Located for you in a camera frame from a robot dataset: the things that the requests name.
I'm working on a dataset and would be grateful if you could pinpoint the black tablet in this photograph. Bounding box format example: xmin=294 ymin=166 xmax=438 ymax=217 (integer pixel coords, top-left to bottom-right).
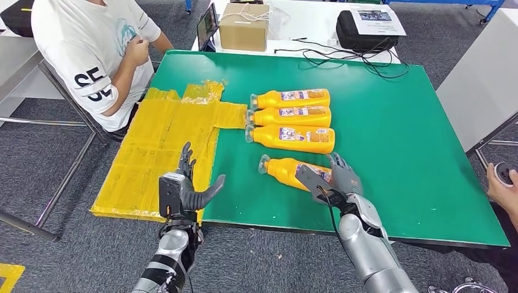
xmin=196 ymin=3 xmax=219 ymax=52

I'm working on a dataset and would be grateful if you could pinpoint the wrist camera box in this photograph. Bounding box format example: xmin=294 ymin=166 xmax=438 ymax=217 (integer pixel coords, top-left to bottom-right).
xmin=294 ymin=164 xmax=349 ymax=206
xmin=158 ymin=172 xmax=187 ymax=219

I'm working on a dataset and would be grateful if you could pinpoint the white table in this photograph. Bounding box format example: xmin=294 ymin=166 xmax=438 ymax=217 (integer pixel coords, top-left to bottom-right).
xmin=191 ymin=0 xmax=402 ymax=65

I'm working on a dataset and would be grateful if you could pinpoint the black table cable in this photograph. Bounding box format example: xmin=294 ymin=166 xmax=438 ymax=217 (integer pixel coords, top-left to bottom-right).
xmin=274 ymin=37 xmax=410 ymax=79

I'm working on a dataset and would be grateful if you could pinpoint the black bag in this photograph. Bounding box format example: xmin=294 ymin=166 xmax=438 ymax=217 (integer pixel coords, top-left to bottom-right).
xmin=0 ymin=0 xmax=35 ymax=38

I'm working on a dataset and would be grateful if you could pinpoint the brown cardboard box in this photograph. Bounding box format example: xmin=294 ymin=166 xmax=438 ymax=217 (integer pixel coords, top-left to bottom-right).
xmin=218 ymin=3 xmax=271 ymax=52

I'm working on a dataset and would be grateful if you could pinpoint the small white round device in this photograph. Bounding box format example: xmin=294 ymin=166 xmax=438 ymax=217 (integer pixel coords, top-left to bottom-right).
xmin=494 ymin=161 xmax=515 ymax=188

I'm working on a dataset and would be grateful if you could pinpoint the person's right hand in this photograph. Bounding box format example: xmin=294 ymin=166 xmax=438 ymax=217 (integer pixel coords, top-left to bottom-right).
xmin=123 ymin=34 xmax=150 ymax=68

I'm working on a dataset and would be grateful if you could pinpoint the white cable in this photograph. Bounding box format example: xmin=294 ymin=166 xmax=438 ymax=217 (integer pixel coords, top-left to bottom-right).
xmin=220 ymin=2 xmax=292 ymax=24

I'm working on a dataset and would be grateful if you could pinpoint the chrome metal frame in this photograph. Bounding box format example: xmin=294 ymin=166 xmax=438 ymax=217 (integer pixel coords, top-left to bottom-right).
xmin=428 ymin=277 xmax=500 ymax=293

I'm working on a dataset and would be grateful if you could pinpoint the white printed paper sheet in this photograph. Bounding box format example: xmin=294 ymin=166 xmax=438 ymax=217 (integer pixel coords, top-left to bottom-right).
xmin=349 ymin=9 xmax=407 ymax=37

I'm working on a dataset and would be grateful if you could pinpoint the orange plastic detergent bottle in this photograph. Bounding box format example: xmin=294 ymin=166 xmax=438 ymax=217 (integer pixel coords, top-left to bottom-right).
xmin=249 ymin=89 xmax=331 ymax=110
xmin=244 ymin=124 xmax=336 ymax=155
xmin=258 ymin=154 xmax=335 ymax=192
xmin=247 ymin=106 xmax=332 ymax=129

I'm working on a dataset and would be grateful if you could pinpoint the yellow floor tape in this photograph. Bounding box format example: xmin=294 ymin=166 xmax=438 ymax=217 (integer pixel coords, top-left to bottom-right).
xmin=0 ymin=263 xmax=26 ymax=293

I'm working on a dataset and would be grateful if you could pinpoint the grey metal table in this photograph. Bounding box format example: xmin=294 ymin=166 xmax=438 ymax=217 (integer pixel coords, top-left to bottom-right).
xmin=0 ymin=34 xmax=110 ymax=242

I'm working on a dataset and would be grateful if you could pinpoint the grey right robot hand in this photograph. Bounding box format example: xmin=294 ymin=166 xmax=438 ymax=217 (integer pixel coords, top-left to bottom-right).
xmin=323 ymin=152 xmax=364 ymax=198

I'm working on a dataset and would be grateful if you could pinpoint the pale grey table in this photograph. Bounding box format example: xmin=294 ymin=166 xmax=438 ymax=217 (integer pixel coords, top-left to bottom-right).
xmin=436 ymin=8 xmax=518 ymax=171

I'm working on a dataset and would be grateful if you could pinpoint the person's hand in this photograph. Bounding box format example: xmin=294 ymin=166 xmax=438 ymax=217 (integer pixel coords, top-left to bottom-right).
xmin=486 ymin=161 xmax=518 ymax=211

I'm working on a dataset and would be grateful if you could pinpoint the blue metal frame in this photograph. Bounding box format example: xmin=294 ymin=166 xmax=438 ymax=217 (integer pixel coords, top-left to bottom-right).
xmin=382 ymin=0 xmax=506 ymax=25

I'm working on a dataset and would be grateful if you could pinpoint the black zip case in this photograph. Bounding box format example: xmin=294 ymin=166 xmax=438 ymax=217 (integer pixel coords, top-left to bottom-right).
xmin=335 ymin=10 xmax=399 ymax=53

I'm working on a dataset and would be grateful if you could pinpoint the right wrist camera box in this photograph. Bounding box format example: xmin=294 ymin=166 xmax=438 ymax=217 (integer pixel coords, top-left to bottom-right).
xmin=294 ymin=164 xmax=349 ymax=206

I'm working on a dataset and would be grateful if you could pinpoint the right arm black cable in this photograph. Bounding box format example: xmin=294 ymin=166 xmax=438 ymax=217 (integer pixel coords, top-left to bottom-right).
xmin=317 ymin=186 xmax=354 ymax=262

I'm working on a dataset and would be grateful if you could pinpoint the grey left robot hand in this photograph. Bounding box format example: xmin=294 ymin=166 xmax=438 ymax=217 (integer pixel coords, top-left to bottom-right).
xmin=177 ymin=141 xmax=227 ymax=212

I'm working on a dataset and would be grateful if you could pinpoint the black stool seat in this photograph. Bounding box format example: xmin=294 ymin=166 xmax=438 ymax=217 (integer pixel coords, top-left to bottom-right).
xmin=99 ymin=125 xmax=126 ymax=143

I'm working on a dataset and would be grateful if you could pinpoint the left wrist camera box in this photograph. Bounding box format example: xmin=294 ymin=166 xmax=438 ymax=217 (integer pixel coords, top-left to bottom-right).
xmin=158 ymin=172 xmax=187 ymax=219

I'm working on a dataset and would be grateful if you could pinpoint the yellow taped cardboard mat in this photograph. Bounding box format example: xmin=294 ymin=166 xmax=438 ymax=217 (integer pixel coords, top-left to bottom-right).
xmin=89 ymin=79 xmax=249 ymax=224

